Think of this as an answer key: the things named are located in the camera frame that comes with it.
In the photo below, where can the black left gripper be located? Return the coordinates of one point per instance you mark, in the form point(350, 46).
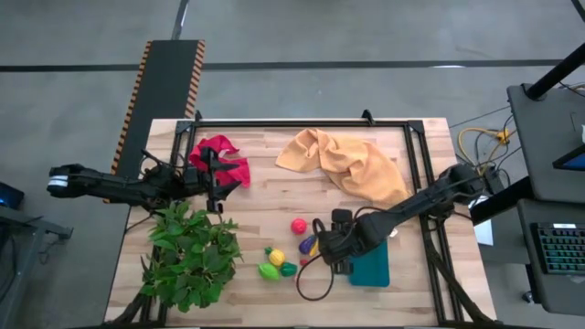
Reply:
point(211, 183)

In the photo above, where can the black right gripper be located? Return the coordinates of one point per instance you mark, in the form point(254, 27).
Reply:
point(347, 244)

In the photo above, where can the yellow toy banana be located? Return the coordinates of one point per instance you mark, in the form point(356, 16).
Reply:
point(314, 250)

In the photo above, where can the purple toy eggplant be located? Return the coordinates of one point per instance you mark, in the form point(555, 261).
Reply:
point(306, 246)

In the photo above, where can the red toy raspberry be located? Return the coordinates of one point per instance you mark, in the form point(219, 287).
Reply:
point(303, 262)

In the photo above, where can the dark green toy pepper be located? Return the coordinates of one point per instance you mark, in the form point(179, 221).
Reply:
point(289, 270)

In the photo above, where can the yellow toy bell pepper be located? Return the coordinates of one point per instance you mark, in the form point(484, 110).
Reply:
point(277, 258)

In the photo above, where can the light green toy cabbage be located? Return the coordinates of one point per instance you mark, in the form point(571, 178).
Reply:
point(269, 272)

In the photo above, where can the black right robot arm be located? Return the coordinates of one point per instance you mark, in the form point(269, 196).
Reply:
point(420, 201)

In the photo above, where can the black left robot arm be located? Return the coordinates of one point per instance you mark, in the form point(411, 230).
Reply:
point(91, 178)

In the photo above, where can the teal tupperware container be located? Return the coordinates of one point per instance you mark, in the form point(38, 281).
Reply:
point(372, 272)

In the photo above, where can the red cloth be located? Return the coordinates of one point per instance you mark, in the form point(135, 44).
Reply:
point(217, 141)

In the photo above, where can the orange-yellow towel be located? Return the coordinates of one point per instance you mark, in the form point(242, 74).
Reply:
point(352, 164)

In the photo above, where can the green leafy artificial plant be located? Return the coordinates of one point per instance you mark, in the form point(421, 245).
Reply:
point(192, 260)

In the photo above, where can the black hazard-striped floor mat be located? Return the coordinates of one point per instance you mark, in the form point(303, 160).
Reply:
point(164, 82)

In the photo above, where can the white paper sheet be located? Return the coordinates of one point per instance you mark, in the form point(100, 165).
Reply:
point(484, 233)

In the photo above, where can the black power strip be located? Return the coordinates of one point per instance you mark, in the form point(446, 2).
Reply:
point(493, 180)

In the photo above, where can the black desk crossbar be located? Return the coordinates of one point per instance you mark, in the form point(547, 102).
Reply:
point(503, 201)

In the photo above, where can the grey metal stand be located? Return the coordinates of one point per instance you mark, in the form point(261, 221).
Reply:
point(27, 224)

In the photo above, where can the black device with blue light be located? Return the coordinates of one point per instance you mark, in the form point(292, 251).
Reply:
point(9, 196)

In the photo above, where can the grey desk with keyboard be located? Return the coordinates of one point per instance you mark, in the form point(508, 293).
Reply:
point(548, 292)

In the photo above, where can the backlit black keyboard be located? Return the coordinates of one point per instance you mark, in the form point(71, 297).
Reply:
point(560, 249)

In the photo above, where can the grey desk with tablet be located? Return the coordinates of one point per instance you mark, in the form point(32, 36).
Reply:
point(544, 146)

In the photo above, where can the tablet with blue screen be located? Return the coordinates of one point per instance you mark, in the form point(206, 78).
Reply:
point(577, 161)

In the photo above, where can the black round pole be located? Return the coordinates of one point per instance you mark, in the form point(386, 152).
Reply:
point(555, 73)

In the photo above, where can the black aluminium table frame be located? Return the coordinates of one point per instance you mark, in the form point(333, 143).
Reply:
point(297, 123)

